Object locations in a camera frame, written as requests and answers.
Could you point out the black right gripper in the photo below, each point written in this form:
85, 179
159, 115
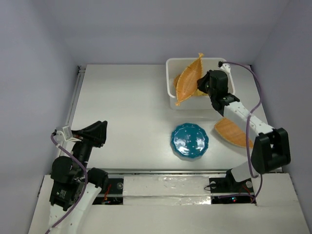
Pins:
202, 81

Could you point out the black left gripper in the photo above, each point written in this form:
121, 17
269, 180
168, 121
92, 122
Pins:
95, 133

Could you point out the boat-shaped orange woven basket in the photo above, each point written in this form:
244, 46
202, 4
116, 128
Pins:
187, 83

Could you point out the round orange woven plate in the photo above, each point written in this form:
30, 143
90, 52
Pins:
176, 80

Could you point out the triangular orange woven plate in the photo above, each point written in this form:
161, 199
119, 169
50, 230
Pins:
230, 132

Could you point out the blue polka-dot ceramic plate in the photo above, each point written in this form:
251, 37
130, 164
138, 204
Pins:
189, 141

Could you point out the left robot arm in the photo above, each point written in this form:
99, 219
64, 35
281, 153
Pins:
75, 187

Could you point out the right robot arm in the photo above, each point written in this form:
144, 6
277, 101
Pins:
271, 149

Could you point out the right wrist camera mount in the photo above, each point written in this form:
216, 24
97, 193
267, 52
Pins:
224, 66

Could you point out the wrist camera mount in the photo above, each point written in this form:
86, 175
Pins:
224, 66
64, 134

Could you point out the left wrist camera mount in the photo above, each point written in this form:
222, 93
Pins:
64, 134

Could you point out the aluminium table rail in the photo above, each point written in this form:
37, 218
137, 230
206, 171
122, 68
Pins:
75, 95

